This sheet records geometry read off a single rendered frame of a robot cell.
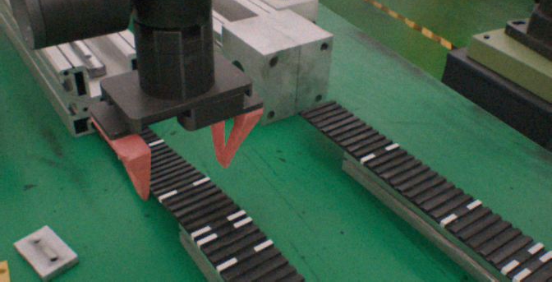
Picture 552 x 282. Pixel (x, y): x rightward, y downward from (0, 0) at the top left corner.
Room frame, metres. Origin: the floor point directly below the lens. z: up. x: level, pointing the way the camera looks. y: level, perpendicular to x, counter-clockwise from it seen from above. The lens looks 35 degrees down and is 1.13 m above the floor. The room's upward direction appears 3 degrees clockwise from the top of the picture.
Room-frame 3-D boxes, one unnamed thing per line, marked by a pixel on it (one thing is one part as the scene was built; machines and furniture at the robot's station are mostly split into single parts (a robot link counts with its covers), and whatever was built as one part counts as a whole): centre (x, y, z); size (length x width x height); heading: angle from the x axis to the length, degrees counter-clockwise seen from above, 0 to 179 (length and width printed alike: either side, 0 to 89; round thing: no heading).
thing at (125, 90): (0.35, 0.07, 0.94); 0.10 x 0.07 x 0.07; 128
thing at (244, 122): (0.36, 0.05, 0.87); 0.07 x 0.07 x 0.09; 38
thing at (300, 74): (0.57, -0.01, 0.83); 0.12 x 0.09 x 0.10; 127
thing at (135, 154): (0.33, 0.09, 0.87); 0.07 x 0.07 x 0.09; 38
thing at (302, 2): (0.77, 0.00, 0.81); 0.10 x 0.08 x 0.06; 127
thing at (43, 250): (0.30, 0.18, 0.78); 0.05 x 0.03 x 0.01; 50
